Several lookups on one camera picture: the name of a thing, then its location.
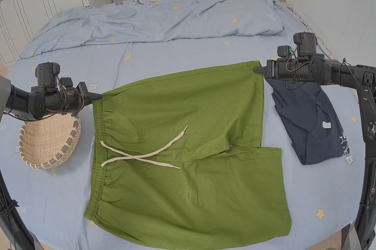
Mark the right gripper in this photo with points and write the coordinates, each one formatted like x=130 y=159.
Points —
x=282 y=70

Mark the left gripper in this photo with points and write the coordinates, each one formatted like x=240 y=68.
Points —
x=75 y=97

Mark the green shorts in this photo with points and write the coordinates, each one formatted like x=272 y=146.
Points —
x=182 y=137

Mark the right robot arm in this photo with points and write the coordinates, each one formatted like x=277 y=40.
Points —
x=349 y=74

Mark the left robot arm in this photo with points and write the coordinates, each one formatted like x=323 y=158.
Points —
x=35 y=104

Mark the round woven basket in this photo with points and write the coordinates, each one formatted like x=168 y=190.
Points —
x=44 y=143

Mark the bed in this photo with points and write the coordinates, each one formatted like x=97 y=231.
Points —
x=188 y=49

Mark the dark blue T-shirt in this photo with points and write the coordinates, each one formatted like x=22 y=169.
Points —
x=311 y=128

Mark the pale blue quilt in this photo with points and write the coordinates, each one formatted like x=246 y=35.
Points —
x=164 y=22

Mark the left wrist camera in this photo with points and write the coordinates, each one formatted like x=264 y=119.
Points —
x=67 y=82

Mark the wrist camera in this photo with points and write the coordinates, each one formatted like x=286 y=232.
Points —
x=67 y=82
x=283 y=52

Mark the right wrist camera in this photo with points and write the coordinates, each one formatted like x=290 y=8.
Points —
x=283 y=52

